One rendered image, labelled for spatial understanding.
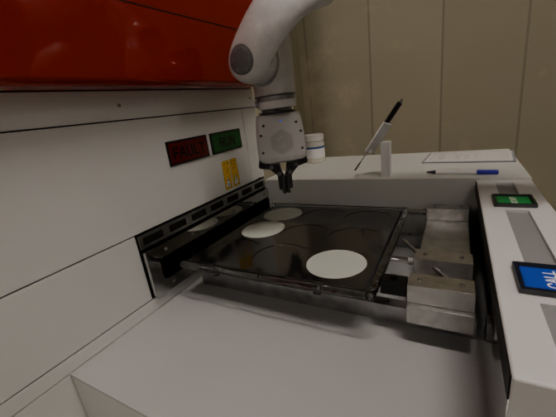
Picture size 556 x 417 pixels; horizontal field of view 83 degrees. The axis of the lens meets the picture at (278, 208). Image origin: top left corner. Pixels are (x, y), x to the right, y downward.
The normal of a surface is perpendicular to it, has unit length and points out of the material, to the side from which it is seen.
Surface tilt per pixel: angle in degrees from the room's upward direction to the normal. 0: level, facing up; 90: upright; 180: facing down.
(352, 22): 90
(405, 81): 90
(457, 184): 90
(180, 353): 0
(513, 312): 0
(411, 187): 90
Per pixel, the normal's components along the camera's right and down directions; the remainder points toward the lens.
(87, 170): 0.87, 0.04
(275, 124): 0.08, 0.24
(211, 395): -0.13, -0.95
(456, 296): -0.48, 0.32
